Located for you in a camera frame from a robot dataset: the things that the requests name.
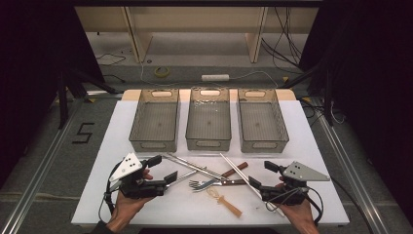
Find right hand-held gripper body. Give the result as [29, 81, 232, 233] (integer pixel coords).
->
[260, 161, 331, 207]

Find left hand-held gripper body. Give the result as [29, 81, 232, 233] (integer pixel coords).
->
[108, 152, 169, 200]

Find metal chopstick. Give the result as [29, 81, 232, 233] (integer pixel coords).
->
[168, 152, 229, 180]
[161, 154, 226, 182]

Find metal fork dark handle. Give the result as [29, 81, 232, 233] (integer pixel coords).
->
[188, 178, 248, 193]

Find white chopstick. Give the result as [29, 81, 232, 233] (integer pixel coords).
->
[219, 153, 284, 217]

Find light wooden spoon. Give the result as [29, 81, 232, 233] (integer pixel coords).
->
[206, 185, 244, 218]

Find grey translucent plastic bin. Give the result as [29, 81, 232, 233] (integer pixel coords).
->
[237, 88, 290, 154]
[128, 88, 180, 154]
[185, 87, 233, 152]

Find person's left hand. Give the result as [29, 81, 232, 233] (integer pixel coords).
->
[106, 169, 154, 234]

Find person's right hand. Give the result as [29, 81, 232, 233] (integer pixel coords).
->
[275, 175, 321, 234]

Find black metal stand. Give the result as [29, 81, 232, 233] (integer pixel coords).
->
[57, 66, 120, 131]
[281, 59, 335, 127]

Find yellow tape roll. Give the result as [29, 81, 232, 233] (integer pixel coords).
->
[154, 65, 170, 79]

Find white power strip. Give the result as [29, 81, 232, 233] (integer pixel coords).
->
[201, 73, 231, 83]

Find black curtain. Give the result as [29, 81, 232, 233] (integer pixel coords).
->
[0, 0, 105, 189]
[298, 0, 413, 222]

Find beige wooden shelf unit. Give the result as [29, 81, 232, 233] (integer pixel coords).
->
[73, 5, 319, 64]

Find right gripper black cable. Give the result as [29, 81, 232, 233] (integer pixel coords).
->
[266, 186, 325, 226]

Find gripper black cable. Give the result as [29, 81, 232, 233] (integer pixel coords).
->
[266, 186, 325, 226]
[97, 160, 124, 225]

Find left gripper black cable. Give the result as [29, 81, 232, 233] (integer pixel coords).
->
[97, 160, 124, 225]

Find aluminium floor rail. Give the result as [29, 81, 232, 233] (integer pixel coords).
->
[0, 97, 86, 234]
[311, 106, 391, 234]

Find black floor cable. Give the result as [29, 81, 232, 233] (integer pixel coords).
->
[330, 175, 375, 234]

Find thin black cable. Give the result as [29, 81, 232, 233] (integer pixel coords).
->
[95, 53, 127, 66]
[102, 73, 127, 84]

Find white power cable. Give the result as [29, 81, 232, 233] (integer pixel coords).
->
[139, 59, 281, 90]

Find black cable bundle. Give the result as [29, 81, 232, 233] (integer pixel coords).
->
[260, 6, 304, 67]

